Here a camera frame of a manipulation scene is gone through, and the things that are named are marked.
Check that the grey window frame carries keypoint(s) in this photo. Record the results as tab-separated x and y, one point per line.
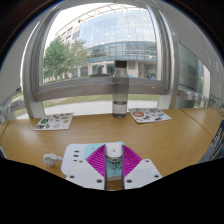
100	88

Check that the sticker sheet with red stickers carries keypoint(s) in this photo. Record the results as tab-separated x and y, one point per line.
149	115

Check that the green tree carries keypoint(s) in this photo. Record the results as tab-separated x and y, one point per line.
56	56

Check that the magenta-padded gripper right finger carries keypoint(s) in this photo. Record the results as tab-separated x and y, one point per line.
143	172

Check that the row of white rail knobs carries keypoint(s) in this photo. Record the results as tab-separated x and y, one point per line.
11	106
196	97

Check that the white power strip plug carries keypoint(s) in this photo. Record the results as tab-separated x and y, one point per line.
50	159

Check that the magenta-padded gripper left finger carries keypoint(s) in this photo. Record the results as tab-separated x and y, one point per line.
85	173

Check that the glass office building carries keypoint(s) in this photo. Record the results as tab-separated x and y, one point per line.
116	30

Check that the white and teal power strip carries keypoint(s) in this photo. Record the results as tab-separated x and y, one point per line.
71	156

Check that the sticker sheet with green stickers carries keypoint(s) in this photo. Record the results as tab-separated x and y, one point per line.
53	121

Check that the small white charger block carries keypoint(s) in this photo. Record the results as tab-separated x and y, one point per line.
114	150

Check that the side glass window pane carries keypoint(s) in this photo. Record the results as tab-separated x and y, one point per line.
191	70

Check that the clear bottle with black cap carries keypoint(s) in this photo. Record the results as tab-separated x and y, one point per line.
120	93

